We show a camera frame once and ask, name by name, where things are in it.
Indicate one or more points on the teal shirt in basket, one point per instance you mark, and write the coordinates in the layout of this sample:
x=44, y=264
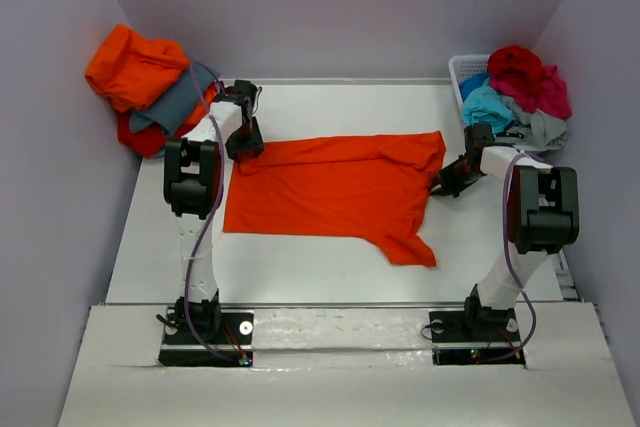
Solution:
x=482, y=104

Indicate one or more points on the grey shirt in basket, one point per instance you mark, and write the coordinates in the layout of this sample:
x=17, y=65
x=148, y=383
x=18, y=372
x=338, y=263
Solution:
x=538, y=129

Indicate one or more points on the grey-blue folded shirt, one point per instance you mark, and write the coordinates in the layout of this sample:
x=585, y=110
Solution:
x=175, y=106

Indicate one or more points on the orange t shirt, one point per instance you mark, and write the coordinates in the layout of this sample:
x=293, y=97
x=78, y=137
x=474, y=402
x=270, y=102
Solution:
x=374, y=188

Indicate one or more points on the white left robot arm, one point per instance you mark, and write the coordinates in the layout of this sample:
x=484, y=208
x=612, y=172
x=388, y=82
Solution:
x=193, y=187

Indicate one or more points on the magenta shirt in basket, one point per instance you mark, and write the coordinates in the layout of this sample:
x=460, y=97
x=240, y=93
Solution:
x=552, y=97

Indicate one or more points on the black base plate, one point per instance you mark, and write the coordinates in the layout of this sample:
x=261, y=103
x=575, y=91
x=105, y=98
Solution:
x=230, y=347
x=454, y=343

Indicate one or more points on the red shirt in basket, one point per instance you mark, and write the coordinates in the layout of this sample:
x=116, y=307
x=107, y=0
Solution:
x=519, y=67

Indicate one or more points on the white plastic laundry basket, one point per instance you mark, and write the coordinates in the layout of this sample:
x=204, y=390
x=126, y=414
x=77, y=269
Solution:
x=462, y=67

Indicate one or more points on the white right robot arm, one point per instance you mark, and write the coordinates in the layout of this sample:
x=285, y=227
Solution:
x=540, y=216

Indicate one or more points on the orange folded shirt on pile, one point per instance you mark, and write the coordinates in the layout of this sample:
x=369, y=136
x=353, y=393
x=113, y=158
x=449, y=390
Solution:
x=132, y=71

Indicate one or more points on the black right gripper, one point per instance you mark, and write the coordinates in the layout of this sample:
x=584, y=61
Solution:
x=448, y=185

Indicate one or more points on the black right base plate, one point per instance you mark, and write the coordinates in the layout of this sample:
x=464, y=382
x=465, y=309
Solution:
x=454, y=343

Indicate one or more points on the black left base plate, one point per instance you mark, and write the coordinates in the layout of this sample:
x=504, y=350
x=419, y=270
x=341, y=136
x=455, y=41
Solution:
x=230, y=347

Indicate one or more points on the red folded shirt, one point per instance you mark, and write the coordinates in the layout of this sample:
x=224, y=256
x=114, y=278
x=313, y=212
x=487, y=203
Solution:
x=150, y=141

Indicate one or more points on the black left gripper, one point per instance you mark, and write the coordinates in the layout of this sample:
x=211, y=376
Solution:
x=254, y=144

